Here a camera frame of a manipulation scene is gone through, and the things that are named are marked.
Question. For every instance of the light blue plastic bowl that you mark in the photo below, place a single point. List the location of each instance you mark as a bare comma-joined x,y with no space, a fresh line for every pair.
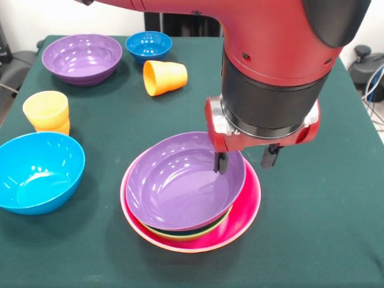
39,174

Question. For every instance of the dark green table cloth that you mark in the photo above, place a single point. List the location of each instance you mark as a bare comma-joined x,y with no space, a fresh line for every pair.
315,195

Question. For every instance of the orange plastic cup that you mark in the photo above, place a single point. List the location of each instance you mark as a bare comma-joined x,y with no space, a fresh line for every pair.
168,76

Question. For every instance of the pink plastic bowl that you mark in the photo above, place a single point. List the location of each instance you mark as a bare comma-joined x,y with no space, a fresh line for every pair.
249,204

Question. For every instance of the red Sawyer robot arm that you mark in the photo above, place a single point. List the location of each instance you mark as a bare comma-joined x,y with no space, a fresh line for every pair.
270,45

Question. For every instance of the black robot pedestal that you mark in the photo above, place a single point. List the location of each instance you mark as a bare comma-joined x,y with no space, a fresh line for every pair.
180,25

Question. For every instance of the small dark blue bowl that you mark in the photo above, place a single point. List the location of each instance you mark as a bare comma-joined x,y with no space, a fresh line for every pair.
148,48

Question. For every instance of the green plastic bowl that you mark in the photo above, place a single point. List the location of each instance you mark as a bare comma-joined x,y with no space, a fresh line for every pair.
195,237

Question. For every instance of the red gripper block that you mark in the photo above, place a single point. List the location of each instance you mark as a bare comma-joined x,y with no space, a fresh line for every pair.
234,141

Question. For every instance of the purple plastic bowl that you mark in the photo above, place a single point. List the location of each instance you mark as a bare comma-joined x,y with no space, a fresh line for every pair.
81,63
180,186

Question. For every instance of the orange plastic bowl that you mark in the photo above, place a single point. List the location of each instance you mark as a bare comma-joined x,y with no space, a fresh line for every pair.
189,251

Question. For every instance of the yellow plastic cup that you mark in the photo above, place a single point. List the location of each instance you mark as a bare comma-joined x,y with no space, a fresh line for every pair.
46,112

